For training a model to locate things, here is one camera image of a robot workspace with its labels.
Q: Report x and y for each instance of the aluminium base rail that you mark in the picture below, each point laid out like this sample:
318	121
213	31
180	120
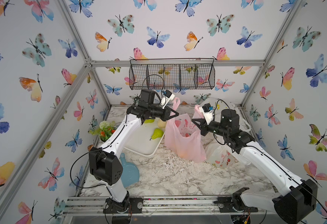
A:
157	205

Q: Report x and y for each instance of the white lemon print plastic bag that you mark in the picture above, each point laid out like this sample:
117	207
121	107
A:
221	105

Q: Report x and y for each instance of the blue paddle shaped board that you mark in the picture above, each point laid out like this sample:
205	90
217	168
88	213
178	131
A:
130	173

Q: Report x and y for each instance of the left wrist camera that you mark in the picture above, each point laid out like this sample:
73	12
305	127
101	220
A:
167	96

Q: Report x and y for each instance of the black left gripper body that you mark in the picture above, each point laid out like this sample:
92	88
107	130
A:
155	112

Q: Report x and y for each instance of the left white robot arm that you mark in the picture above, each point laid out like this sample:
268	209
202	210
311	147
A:
105	162

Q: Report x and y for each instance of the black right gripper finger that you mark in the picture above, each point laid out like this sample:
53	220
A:
199	121
202	126

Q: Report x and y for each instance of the white rectangular fruit tray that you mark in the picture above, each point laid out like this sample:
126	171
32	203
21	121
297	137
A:
140	142

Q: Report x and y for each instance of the pink apple print plastic bag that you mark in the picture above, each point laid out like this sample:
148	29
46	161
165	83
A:
183	137

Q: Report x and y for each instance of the light green pear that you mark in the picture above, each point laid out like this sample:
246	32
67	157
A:
149	121

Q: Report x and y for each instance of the dark green pear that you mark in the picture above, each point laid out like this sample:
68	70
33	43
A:
157	133

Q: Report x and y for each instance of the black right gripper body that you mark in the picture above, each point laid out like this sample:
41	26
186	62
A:
216	128

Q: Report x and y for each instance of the black wire mesh basket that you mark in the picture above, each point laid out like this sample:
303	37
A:
177	73

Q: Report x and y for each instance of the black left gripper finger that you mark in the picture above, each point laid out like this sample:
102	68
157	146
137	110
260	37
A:
172	116
171	112

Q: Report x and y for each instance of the potted plant white pot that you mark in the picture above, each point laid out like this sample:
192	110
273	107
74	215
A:
104	130

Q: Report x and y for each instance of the white cartoon print plastic bag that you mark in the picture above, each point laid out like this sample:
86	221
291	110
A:
221	156

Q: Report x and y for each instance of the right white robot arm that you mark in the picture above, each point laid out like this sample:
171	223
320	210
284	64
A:
295	198

